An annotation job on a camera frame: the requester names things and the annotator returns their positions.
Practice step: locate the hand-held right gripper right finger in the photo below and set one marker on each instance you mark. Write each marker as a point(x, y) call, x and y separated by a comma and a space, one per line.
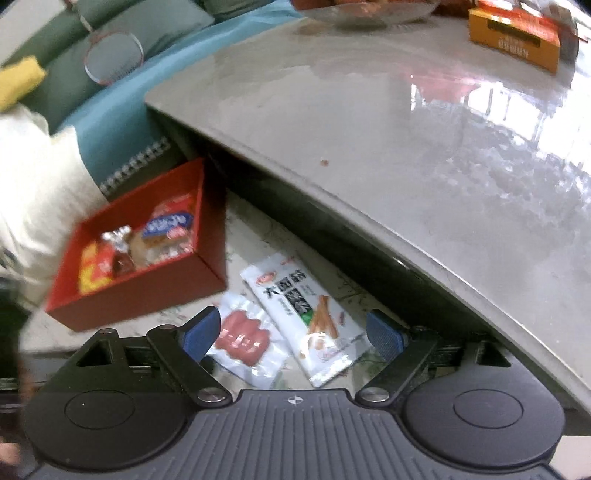
point(383, 334)

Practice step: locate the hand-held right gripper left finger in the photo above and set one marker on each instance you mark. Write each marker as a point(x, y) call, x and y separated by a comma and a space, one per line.
point(203, 330)

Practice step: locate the clear sausage packet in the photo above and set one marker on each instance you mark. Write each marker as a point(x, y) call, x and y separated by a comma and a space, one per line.
point(244, 341)

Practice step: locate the red cardboard box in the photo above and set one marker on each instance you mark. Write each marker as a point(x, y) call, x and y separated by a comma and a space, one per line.
point(138, 295)

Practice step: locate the bread packet blue label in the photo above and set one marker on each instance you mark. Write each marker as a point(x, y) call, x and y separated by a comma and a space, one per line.
point(166, 230)

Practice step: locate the silver foil snack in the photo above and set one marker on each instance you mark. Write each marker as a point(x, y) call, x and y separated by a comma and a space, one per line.
point(117, 242)

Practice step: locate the red yellow gummy packet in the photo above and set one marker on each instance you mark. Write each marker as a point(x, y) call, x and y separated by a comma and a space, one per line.
point(94, 272)

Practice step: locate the white stick snack packet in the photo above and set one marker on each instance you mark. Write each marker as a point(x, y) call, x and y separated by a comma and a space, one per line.
point(295, 304)

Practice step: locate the grey glossy table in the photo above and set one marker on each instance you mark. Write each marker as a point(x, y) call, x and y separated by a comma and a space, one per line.
point(369, 138)

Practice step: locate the white cloth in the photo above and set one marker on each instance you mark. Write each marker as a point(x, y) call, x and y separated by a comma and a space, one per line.
point(41, 194)

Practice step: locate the blue blanket patterned trim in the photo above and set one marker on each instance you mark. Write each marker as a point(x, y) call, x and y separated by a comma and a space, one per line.
point(124, 120)

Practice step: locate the green cushion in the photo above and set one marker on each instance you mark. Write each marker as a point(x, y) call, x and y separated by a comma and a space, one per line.
point(60, 87)

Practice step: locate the badminton racket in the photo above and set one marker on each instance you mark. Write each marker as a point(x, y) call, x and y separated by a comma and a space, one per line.
point(113, 60)

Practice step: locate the yellow cushion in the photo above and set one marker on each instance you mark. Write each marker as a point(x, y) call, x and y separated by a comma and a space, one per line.
point(21, 78)

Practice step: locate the yellow orange box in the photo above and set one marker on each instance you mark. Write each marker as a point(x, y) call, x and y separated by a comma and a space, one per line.
point(512, 41)

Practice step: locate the glass bowl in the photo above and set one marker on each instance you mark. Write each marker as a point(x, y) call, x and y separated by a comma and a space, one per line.
point(369, 14)

